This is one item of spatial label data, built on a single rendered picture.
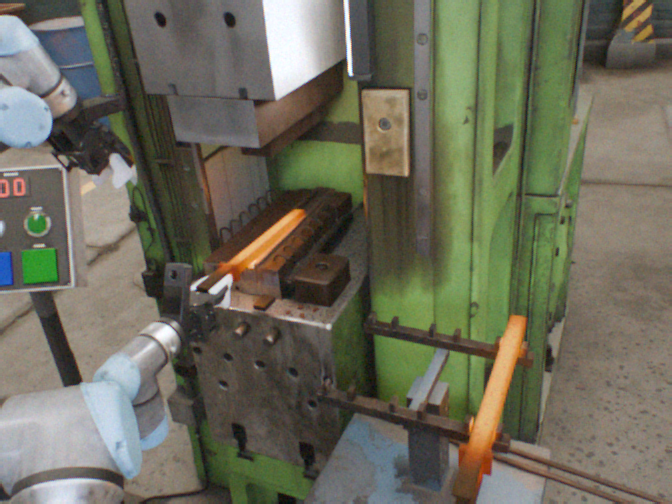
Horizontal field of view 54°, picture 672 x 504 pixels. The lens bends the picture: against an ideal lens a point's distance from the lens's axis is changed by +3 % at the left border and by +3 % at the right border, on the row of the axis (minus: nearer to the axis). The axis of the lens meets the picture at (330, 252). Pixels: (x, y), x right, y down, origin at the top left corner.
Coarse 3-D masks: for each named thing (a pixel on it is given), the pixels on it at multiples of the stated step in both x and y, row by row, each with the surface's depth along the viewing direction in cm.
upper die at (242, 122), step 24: (336, 72) 153; (168, 96) 129; (192, 96) 127; (288, 96) 133; (312, 96) 143; (192, 120) 129; (216, 120) 127; (240, 120) 124; (264, 120) 126; (288, 120) 135; (216, 144) 130; (240, 144) 127; (264, 144) 127
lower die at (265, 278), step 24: (288, 192) 179; (312, 192) 172; (336, 192) 173; (264, 216) 166; (312, 216) 161; (240, 240) 155; (288, 240) 151; (312, 240) 153; (216, 264) 146; (264, 264) 142; (240, 288) 147; (264, 288) 143
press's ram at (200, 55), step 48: (144, 0) 121; (192, 0) 116; (240, 0) 113; (288, 0) 118; (336, 0) 137; (144, 48) 126; (192, 48) 121; (240, 48) 117; (288, 48) 121; (336, 48) 140; (240, 96) 122
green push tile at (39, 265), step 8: (48, 248) 146; (56, 248) 146; (24, 256) 146; (32, 256) 146; (40, 256) 146; (48, 256) 146; (56, 256) 146; (24, 264) 146; (32, 264) 146; (40, 264) 146; (48, 264) 146; (56, 264) 146; (24, 272) 146; (32, 272) 146; (40, 272) 146; (48, 272) 146; (56, 272) 146; (24, 280) 146; (32, 280) 146; (40, 280) 146; (48, 280) 146; (56, 280) 146
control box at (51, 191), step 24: (24, 168) 147; (48, 168) 147; (0, 192) 147; (48, 192) 147; (72, 192) 149; (0, 216) 147; (24, 216) 147; (48, 216) 147; (72, 216) 148; (0, 240) 147; (24, 240) 147; (48, 240) 147; (72, 240) 147; (72, 264) 147; (0, 288) 147; (24, 288) 147; (48, 288) 147
